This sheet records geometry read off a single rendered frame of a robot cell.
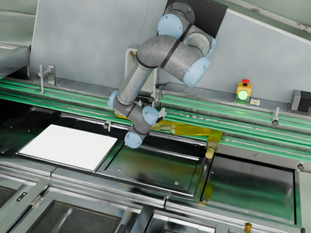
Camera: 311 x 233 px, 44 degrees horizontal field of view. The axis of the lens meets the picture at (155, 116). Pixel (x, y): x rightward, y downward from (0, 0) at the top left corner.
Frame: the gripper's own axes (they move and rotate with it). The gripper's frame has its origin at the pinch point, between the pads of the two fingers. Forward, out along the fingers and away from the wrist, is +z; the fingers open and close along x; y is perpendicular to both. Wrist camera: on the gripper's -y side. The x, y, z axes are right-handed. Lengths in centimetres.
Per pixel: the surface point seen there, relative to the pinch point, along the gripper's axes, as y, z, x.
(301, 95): 24, 13, -68
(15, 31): -4, 48, 107
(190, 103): 7.6, 2.9, -17.8
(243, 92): 17.8, 11.4, -40.8
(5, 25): -7, 56, 120
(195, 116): 0.3, 4.4, -21.6
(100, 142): -23.8, -10.1, 21.8
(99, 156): -22.4, -22.6, 17.0
